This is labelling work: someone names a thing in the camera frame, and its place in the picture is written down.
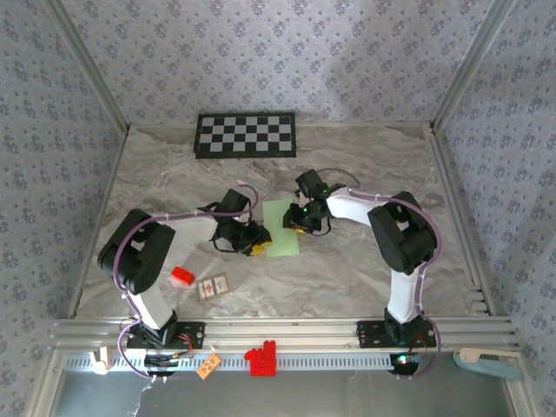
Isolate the small printed cardboard box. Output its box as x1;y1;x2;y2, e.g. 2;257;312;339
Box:
195;272;233;302

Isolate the small red toy brick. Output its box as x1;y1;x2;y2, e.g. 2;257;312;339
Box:
170;266;196;287

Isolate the black and white checkerboard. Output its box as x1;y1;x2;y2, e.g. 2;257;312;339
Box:
193;112;298;160

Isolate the red toy brick stack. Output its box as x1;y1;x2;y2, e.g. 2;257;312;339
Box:
243;341;278;377

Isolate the orange tag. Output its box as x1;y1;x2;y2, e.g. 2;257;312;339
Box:
195;352;222;381

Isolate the black left controller board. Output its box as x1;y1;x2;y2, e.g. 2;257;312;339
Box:
143;354;179;377

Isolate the black controller board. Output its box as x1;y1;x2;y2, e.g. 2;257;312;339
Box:
388;352;422;377
143;354;179;377

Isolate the black right controller board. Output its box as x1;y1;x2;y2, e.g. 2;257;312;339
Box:
388;352;422;377

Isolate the small wooden hook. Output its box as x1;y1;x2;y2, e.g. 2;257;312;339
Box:
89;345;112;375

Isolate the aluminium front rail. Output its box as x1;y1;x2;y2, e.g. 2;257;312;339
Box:
47;316;520;354

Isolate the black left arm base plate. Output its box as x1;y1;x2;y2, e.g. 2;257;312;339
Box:
126;321;206;350

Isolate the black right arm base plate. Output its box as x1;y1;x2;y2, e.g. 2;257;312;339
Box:
356;320;438;349

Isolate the grey slotted cable duct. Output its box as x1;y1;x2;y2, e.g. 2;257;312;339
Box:
63;352;457;373

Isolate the aluminium side rail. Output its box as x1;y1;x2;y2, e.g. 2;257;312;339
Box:
427;123;496;316
67;125;131;321

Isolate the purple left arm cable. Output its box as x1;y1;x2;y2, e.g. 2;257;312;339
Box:
111;183;260;384

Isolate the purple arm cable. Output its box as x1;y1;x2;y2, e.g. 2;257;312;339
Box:
111;183;260;384
318;167;444;382

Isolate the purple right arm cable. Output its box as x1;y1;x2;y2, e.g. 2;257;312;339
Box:
318;167;444;382

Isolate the aluminium frame post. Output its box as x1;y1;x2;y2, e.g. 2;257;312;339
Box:
43;0;131;131
429;0;518;131

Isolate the blue scraper with wooden handle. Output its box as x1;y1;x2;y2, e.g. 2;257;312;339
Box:
452;346;525;382

